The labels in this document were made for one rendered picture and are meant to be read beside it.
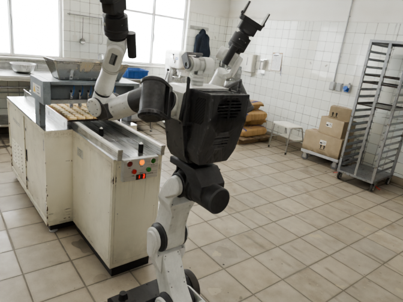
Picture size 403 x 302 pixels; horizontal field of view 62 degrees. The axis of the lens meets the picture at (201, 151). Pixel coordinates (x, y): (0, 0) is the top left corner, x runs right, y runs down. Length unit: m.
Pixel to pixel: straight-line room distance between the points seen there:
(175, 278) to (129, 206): 0.62
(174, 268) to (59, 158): 1.30
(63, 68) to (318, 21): 4.41
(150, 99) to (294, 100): 5.06
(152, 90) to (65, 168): 1.58
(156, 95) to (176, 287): 0.98
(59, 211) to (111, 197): 0.79
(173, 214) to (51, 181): 1.33
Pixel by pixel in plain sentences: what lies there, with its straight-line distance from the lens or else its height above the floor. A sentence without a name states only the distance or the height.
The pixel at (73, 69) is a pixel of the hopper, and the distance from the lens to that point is 2.58.
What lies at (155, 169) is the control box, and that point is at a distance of 2.12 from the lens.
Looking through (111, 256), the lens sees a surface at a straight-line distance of 2.31.
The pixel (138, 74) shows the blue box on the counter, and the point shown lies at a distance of 5.76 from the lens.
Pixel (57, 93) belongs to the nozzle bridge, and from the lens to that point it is 2.61.
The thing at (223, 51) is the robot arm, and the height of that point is 1.51.
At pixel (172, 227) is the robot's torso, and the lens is 1.63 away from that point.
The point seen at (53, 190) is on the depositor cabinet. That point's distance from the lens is 2.73.
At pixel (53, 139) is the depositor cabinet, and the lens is 2.59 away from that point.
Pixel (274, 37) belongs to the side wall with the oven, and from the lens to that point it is 6.53.
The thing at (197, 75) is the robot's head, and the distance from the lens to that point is 1.38.
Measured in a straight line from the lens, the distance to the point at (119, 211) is 2.16.
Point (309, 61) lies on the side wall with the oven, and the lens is 6.01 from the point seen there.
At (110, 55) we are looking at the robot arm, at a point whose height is 1.45.
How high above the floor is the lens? 1.53
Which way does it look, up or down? 17 degrees down
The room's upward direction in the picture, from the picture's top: 7 degrees clockwise
